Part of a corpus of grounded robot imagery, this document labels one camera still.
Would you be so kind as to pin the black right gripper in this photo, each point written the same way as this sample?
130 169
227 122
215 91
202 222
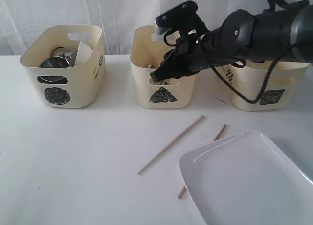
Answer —
190 57

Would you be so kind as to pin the wooden chopstick slanted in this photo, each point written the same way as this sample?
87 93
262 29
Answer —
171 143

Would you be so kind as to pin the white ceramic bowl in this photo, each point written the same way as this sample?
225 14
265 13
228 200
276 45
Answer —
84 51

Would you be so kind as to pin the wooden chopstick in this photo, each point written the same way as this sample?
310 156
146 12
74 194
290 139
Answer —
218 136

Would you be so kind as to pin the steel mug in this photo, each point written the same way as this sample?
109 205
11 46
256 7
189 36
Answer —
55 62
68 54

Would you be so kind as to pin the stainless steel fork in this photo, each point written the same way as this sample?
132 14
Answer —
161 82

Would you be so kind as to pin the stainless steel spoon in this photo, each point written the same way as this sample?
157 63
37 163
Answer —
168 82

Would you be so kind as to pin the stainless steel bowl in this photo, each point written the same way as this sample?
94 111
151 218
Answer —
52 79

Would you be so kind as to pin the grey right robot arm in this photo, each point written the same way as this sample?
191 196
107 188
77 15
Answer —
286 35

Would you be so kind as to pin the cream bin with triangle mark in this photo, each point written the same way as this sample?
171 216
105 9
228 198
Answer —
149 48

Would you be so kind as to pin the white curtain backdrop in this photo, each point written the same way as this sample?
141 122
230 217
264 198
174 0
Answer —
22 21

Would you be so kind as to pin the cream bin with circle mark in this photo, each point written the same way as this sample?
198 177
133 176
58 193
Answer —
84 80

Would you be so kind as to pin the cream bin with square mark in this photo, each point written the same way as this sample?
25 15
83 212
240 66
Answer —
248 82

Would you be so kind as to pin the white rectangular plate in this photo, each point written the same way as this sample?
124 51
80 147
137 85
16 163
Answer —
246 179

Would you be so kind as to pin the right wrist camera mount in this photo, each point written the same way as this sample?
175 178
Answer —
182 18

